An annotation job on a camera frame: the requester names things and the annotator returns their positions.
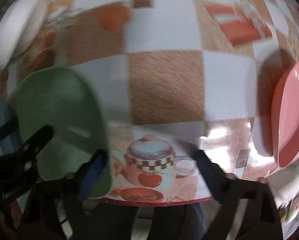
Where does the green plate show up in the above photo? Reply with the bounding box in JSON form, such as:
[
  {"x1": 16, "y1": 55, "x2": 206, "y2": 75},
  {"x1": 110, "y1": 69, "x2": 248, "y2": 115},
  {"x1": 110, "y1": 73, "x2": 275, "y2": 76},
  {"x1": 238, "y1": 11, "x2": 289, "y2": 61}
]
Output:
[{"x1": 13, "y1": 66, "x2": 113, "y2": 199}]

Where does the patterned checkered tablecloth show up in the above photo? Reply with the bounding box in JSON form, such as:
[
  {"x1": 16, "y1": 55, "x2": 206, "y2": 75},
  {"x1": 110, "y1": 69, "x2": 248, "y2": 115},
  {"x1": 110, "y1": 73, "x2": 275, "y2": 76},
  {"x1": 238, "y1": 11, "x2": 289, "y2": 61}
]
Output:
[{"x1": 0, "y1": 0, "x2": 299, "y2": 238}]

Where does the pink plate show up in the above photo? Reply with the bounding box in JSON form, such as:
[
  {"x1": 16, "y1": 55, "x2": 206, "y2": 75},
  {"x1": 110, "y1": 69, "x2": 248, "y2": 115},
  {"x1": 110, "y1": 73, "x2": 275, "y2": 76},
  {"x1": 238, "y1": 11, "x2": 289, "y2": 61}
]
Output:
[{"x1": 271, "y1": 62, "x2": 299, "y2": 169}]

